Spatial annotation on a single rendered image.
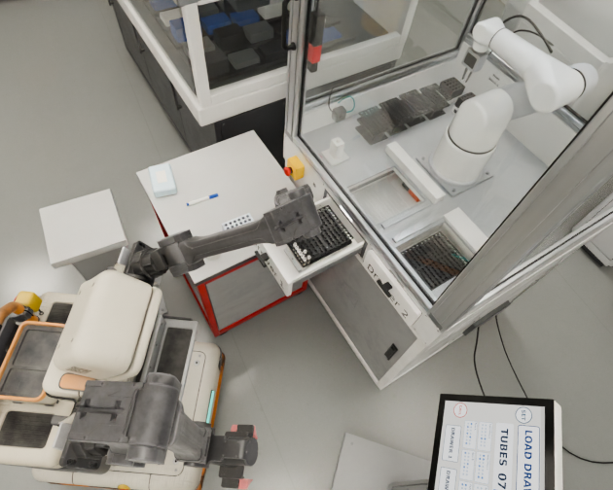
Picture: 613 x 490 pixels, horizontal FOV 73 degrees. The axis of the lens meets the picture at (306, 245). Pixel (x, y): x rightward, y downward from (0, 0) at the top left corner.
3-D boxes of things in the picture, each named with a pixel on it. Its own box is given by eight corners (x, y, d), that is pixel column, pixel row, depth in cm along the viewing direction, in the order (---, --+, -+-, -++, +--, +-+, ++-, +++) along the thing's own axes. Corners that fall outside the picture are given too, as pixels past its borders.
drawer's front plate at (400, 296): (409, 327, 150) (417, 315, 140) (362, 264, 161) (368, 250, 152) (413, 325, 150) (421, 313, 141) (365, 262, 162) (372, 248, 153)
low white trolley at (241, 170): (215, 345, 223) (194, 283, 158) (170, 257, 248) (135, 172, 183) (307, 296, 242) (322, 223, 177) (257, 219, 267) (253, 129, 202)
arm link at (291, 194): (284, 194, 90) (303, 241, 92) (308, 185, 90) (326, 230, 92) (271, 190, 132) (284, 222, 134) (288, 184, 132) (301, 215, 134)
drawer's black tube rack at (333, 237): (302, 271, 156) (304, 262, 150) (278, 236, 163) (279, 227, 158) (350, 246, 163) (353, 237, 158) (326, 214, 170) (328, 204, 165)
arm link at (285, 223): (278, 201, 82) (297, 248, 84) (312, 184, 92) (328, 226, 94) (150, 244, 108) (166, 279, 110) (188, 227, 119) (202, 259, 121)
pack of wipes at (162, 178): (178, 193, 179) (176, 187, 175) (155, 198, 177) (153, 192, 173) (171, 168, 186) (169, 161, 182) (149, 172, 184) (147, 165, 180)
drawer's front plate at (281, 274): (287, 297, 152) (288, 284, 143) (249, 238, 164) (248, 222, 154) (291, 295, 152) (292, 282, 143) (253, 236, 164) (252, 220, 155)
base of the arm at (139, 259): (133, 240, 115) (121, 279, 109) (153, 233, 111) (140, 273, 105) (159, 255, 121) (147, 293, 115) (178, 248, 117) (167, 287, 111)
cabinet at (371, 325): (378, 398, 216) (428, 351, 147) (279, 247, 257) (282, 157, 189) (505, 311, 247) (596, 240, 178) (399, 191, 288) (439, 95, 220)
